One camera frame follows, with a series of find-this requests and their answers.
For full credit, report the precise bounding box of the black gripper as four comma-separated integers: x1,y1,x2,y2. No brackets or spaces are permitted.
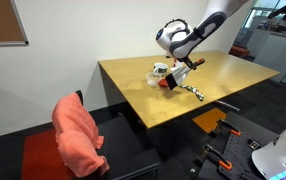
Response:
182,57,199,72

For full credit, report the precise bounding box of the white green mug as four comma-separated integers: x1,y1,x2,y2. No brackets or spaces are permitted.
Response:
153,62,169,76

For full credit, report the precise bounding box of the red lid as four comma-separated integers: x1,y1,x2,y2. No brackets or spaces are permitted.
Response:
158,79,170,88

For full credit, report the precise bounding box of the red bench seat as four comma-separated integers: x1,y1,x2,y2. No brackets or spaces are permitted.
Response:
228,45,251,59

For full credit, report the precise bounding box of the silver table foot bar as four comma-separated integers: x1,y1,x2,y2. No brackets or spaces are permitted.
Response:
213,99,241,113

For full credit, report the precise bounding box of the grey office cabinet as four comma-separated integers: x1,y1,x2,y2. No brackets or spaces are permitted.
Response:
252,28,286,92

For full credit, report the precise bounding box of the black pegboard table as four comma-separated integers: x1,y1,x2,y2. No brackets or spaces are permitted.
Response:
189,111,281,180

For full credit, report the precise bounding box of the black chair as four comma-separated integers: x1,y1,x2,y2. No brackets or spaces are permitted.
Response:
74,89,164,180

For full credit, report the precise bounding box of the black overhead boom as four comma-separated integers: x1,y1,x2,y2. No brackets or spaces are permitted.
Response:
267,0,286,21

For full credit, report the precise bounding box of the salmon red towel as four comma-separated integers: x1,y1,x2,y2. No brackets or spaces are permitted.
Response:
51,92,111,178

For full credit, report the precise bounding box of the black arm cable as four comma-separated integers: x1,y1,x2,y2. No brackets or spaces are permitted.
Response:
164,18,194,34

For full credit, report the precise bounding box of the black clamp with orange handle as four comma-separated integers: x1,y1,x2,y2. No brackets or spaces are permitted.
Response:
216,118,242,138
202,143,234,171

